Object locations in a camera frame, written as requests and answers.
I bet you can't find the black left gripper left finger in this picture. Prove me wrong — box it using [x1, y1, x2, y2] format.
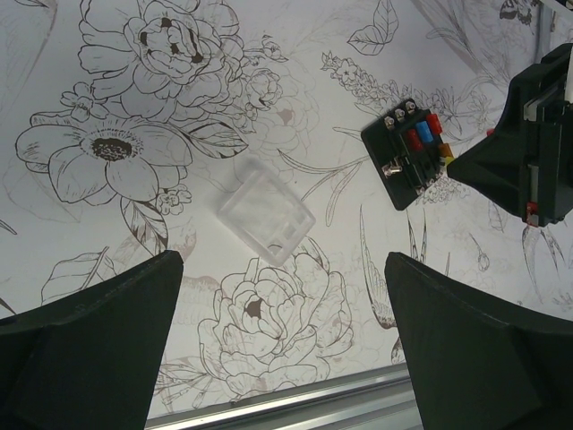
[1, 251, 184, 429]

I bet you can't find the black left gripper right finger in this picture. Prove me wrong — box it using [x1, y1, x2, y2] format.
[385, 253, 572, 429]

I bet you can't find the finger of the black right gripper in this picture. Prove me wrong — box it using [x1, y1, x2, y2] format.
[447, 131, 526, 219]

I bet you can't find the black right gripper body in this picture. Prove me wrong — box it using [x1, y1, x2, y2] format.
[496, 43, 572, 227]

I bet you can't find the red blade fuse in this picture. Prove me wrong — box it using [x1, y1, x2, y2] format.
[425, 113, 443, 135]
[405, 129, 423, 152]

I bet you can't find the blue blade fuse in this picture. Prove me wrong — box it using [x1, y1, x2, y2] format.
[415, 121, 434, 144]

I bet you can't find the black fuse box base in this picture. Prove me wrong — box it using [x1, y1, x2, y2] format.
[361, 98, 446, 211]

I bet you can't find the clear plastic fuse box cover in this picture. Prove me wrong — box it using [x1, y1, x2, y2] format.
[217, 159, 316, 266]

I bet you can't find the aluminium frame rail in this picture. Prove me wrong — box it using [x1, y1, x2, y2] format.
[145, 364, 423, 429]

